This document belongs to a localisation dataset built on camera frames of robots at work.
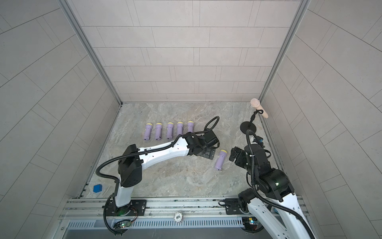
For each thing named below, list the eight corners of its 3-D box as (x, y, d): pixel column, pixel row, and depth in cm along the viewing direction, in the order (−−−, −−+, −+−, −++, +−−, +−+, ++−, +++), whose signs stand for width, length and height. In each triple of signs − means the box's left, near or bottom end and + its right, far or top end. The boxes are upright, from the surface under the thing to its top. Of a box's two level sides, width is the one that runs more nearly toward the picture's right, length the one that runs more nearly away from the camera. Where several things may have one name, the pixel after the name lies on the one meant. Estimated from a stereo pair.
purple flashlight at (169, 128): (165, 139, 97) (164, 137, 95) (168, 124, 105) (167, 122, 103) (172, 139, 97) (171, 137, 95) (174, 124, 105) (173, 122, 103)
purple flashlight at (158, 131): (155, 140, 96) (154, 138, 95) (156, 124, 104) (155, 122, 103) (161, 139, 97) (160, 138, 95) (162, 124, 105) (161, 122, 103)
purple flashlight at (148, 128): (143, 140, 97) (142, 137, 95) (147, 125, 105) (146, 123, 102) (149, 140, 97) (147, 137, 95) (152, 125, 105) (151, 123, 102)
